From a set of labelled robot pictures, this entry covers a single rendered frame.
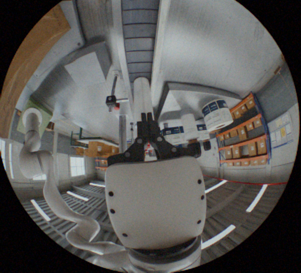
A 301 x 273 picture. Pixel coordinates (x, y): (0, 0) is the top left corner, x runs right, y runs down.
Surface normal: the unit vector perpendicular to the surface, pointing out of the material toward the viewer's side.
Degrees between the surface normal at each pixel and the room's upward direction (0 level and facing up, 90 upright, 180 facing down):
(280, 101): 90
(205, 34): 0
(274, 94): 90
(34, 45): 90
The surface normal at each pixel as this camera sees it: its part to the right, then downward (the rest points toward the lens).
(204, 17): 0.10, 0.94
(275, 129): -0.99, 0.09
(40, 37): 0.99, -0.13
